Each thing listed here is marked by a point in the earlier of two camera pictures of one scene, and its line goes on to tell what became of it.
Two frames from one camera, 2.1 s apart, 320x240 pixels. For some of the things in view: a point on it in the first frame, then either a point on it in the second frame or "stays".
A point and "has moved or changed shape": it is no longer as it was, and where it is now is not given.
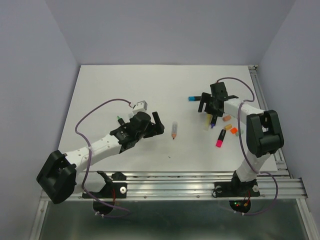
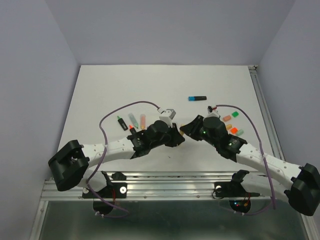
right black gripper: [205, 98] -> [191, 128]
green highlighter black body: [120, 120] stays
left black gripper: [155, 129] -> [176, 138]
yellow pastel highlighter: [207, 120] has moved or changed shape
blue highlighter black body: [194, 98] stays
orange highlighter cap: [233, 130] stays
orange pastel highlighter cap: [226, 118] stays
